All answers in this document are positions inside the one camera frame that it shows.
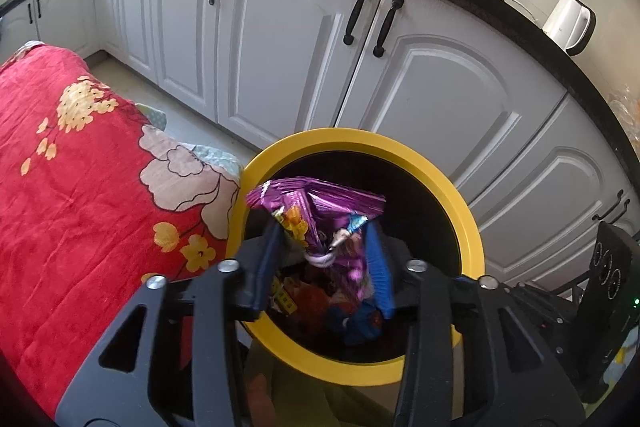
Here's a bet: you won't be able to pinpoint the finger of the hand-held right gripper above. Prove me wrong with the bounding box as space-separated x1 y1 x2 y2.
507 283 583 358

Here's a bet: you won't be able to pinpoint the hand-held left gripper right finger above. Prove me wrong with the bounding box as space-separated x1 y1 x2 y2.
365 219 586 427

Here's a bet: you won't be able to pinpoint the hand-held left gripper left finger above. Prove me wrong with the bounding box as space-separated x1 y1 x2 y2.
56 219 287 427

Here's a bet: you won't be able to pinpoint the small yellow box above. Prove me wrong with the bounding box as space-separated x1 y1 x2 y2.
272 279 296 315

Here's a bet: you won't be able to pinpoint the red plastic wrapper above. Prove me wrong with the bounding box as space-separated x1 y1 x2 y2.
295 282 336 308

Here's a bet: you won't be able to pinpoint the blue wrapper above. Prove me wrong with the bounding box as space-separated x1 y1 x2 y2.
327 299 385 348

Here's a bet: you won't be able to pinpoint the purple foil snack bag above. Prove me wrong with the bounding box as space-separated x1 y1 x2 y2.
246 177 387 308

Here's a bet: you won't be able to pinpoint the yellow-rimmed trash bin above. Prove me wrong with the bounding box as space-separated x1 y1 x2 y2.
225 127 486 408

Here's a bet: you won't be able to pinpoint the pale green checked cloth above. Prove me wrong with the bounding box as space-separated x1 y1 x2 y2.
135 103 244 178

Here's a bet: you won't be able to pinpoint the clear plastic bag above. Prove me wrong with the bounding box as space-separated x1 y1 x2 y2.
607 87 640 138

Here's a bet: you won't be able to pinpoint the red floral blanket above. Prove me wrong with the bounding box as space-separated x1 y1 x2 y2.
0 44 241 420

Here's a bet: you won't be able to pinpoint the white lower cabinets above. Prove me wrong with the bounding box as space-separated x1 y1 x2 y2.
0 0 640 293

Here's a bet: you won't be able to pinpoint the white electric kettle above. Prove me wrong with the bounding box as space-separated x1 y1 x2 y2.
541 0 597 56

